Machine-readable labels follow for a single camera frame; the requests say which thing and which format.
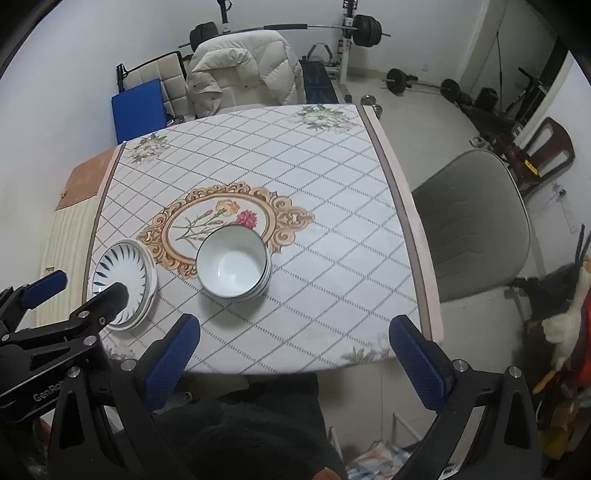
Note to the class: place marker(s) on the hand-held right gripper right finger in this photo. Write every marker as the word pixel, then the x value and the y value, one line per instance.
pixel 415 364

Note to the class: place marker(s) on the black floor barbell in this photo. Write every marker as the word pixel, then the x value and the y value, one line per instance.
pixel 396 78

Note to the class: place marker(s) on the cream puffer jacket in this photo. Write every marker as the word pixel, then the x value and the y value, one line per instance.
pixel 240 69

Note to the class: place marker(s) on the brown wooden chair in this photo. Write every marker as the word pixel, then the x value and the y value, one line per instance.
pixel 561 143

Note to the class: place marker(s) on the floral checked tablecloth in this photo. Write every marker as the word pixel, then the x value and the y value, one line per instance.
pixel 323 230

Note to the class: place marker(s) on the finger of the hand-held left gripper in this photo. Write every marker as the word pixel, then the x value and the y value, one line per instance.
pixel 108 302
pixel 44 286

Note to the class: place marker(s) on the dark blue weight bench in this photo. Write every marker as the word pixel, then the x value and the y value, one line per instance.
pixel 318 78

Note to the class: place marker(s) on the grey upholstered chair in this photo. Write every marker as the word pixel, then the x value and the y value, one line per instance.
pixel 475 221

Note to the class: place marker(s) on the cream quilted chair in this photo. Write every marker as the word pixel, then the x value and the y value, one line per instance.
pixel 161 69

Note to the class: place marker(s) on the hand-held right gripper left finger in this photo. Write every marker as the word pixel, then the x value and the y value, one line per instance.
pixel 173 364

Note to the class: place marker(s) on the cream ribbed cover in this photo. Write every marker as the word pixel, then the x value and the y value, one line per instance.
pixel 64 240

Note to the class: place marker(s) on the blue board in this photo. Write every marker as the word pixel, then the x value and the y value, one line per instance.
pixel 138 110

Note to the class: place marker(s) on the blue striped plate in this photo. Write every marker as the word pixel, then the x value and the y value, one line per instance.
pixel 124 263

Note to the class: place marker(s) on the barbell on rack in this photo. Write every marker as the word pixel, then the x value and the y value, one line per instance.
pixel 367 30

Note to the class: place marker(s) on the chrome dumbbell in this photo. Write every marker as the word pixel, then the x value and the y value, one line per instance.
pixel 368 99
pixel 377 110

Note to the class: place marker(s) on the white bowl with dark rim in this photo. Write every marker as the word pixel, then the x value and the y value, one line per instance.
pixel 231 263
pixel 263 291

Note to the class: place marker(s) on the orange cloth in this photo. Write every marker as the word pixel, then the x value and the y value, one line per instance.
pixel 87 177

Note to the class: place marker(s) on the checked cloth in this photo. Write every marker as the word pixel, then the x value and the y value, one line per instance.
pixel 374 461

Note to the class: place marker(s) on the white plush duck toy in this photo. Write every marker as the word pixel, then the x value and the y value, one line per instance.
pixel 561 327

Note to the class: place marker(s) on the white weight rack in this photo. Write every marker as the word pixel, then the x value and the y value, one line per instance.
pixel 345 55

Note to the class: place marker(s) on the white plate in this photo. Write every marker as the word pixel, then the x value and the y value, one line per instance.
pixel 153 284

